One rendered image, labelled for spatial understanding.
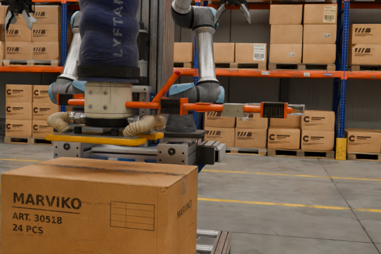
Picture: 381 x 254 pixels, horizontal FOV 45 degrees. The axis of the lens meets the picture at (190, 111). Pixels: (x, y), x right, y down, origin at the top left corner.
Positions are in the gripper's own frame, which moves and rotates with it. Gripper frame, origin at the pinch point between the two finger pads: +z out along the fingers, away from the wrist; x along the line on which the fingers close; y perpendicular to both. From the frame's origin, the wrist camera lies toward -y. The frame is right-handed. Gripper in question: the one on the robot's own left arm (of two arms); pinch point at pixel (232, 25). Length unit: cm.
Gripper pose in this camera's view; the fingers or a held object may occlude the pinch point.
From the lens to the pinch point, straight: 202.1
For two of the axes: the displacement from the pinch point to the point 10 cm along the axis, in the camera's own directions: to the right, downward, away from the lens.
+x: 9.8, 0.3, -1.7
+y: -1.7, 0.5, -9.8
